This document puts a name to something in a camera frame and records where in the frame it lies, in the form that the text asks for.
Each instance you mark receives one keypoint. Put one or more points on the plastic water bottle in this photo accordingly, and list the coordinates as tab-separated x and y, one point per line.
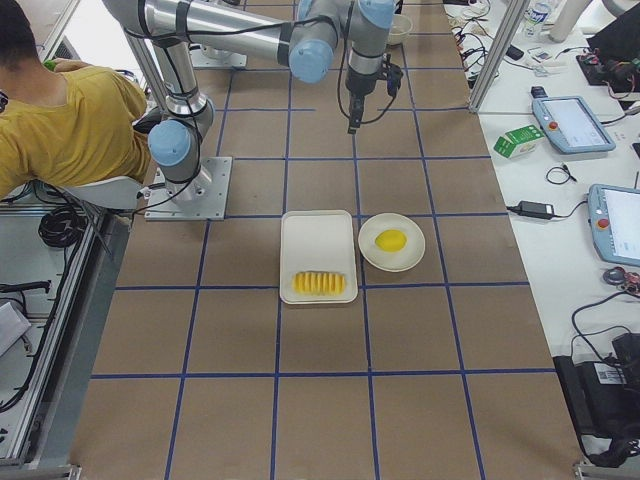
534	19

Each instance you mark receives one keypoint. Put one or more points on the aluminium frame post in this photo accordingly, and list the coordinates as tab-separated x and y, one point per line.
502	40

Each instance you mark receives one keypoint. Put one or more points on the blue teach pendant lower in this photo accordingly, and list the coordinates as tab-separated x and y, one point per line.
614	222

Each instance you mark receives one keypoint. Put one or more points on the blue teach pendant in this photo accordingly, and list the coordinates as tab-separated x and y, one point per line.
571	126
614	222

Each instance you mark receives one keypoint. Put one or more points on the white chair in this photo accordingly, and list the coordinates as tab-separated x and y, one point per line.
119	193

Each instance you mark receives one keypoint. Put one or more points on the blue teach pendant upper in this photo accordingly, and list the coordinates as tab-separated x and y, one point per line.
571	126

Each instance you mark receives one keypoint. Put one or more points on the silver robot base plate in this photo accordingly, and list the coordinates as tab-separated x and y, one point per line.
205	198

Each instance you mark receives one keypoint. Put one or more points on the sliced yellow fruit row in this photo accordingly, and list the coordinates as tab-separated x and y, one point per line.
319	283

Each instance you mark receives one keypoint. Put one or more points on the green white carton box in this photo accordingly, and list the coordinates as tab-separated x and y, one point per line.
518	142

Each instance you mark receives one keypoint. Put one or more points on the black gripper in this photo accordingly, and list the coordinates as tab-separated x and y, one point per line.
358	84

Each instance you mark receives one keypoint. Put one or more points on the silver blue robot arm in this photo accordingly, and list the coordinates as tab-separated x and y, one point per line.
305	46

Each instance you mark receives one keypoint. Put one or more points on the white ceramic bowl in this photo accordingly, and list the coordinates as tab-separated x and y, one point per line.
401	27

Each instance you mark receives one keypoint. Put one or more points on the cream round plate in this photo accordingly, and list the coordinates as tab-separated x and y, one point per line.
400	261

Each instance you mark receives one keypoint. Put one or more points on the yellow lemon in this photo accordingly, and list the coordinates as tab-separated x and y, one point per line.
391	240

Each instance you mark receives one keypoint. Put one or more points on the black power adapter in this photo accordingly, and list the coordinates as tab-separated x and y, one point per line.
536	210

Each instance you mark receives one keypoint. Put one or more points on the white rectangular tray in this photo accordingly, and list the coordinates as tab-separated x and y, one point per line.
317	240

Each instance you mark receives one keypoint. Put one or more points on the black laptop computer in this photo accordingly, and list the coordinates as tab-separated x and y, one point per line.
619	40

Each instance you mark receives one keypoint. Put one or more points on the person in yellow shirt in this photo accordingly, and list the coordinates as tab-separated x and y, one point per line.
68	126

